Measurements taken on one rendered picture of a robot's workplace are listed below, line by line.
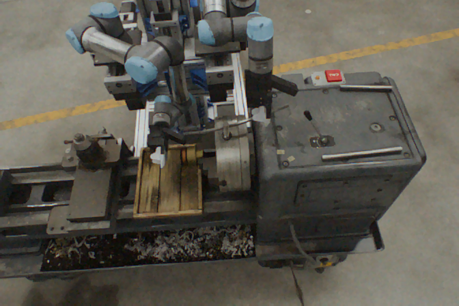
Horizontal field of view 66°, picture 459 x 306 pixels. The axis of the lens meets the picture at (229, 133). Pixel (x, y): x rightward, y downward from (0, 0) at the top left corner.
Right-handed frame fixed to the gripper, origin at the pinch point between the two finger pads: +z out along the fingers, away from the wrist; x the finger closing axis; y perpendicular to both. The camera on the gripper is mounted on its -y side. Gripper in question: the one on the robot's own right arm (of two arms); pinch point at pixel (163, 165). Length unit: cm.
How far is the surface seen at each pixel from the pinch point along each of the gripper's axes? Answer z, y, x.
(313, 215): 18, -63, -19
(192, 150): -3.7, -12.6, 4.6
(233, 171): 9.3, -28.7, 9.8
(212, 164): 3.1, -20.5, 3.9
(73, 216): 15.3, 39.0, -11.5
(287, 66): -155, -87, -111
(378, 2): -238, -194, -110
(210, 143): -5.7, -20.0, 5.9
